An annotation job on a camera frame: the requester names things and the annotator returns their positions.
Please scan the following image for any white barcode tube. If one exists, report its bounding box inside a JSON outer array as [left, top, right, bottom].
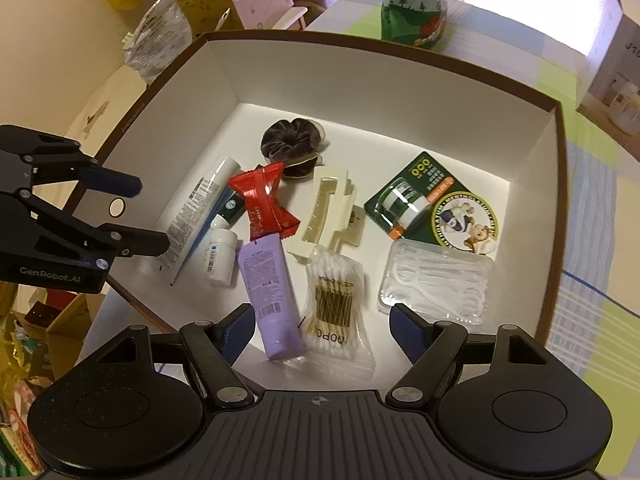
[[156, 156, 241, 283]]

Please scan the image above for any cream hair claw clip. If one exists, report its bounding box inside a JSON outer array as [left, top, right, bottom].
[[284, 167, 366, 262]]

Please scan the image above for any red snack packet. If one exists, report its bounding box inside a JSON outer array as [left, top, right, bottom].
[[229, 162, 300, 242]]

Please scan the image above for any cotton swab pack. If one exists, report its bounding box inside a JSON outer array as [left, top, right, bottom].
[[295, 246, 375, 385]]

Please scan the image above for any dark green small tube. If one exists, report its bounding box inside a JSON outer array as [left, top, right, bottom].
[[210, 194, 245, 229]]

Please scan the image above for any large brown white box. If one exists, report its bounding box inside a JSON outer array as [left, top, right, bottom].
[[96, 30, 567, 341]]

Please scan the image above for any clear floss pick box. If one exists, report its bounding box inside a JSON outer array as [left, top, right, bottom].
[[378, 238, 494, 326]]

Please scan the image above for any dark velvet scrunchie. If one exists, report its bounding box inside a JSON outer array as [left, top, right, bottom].
[[260, 117, 326, 180]]

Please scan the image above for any small white bottle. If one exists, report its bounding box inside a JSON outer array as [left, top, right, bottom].
[[204, 229, 238, 286]]

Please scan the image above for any green balm blister card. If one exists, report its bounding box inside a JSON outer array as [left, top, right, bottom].
[[364, 151, 500, 259]]

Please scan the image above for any humidifier cardboard box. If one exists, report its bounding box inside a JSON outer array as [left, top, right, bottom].
[[576, 0, 639, 157]]

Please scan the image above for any purple lotion tube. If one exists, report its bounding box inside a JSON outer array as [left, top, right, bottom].
[[238, 234, 304, 361]]

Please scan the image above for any crumpled clear plastic bag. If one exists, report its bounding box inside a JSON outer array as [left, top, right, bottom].
[[122, 0, 193, 84]]

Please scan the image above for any green cartoon snack bag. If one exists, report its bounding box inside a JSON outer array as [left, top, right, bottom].
[[381, 0, 447, 49]]

